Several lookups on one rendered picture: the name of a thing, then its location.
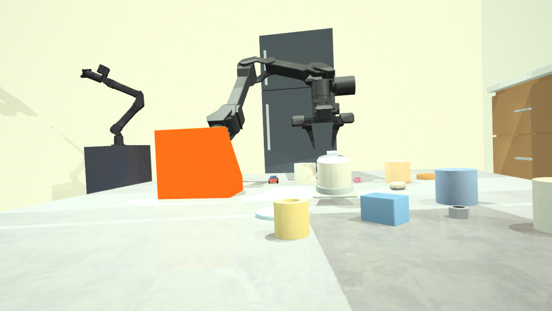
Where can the light blue block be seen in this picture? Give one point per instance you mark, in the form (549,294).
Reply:
(385,208)

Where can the light blue cylinder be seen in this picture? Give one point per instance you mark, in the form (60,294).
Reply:
(456,186)

